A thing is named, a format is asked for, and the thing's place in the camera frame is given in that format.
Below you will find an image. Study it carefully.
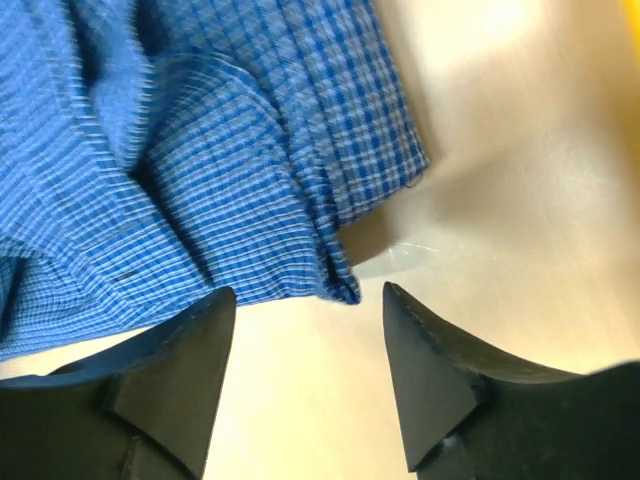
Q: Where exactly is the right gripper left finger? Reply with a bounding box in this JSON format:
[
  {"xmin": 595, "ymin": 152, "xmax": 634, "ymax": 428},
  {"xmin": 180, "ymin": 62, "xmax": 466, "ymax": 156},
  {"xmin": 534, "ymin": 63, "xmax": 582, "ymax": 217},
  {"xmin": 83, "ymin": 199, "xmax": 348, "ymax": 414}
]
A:
[{"xmin": 1, "ymin": 287, "xmax": 236, "ymax": 479}]

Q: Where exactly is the yellow plastic tray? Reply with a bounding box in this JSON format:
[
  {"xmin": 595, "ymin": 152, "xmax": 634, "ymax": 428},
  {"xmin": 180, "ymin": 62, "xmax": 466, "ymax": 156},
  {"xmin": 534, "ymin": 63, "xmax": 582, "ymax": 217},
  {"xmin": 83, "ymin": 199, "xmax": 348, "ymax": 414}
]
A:
[{"xmin": 620, "ymin": 0, "xmax": 639, "ymax": 84}]

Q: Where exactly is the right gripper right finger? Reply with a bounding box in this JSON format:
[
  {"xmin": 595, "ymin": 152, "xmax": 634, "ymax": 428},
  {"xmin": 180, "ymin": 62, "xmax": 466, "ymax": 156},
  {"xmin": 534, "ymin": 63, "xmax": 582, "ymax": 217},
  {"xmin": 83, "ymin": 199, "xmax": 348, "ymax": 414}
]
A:
[{"xmin": 383, "ymin": 282, "xmax": 639, "ymax": 479}]

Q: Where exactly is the blue plaid long sleeve shirt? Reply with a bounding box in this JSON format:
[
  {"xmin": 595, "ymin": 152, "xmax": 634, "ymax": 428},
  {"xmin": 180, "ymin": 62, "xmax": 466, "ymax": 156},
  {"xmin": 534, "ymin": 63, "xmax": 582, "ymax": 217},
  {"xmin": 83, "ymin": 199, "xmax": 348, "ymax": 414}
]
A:
[{"xmin": 1, "ymin": 1, "xmax": 428, "ymax": 359}]

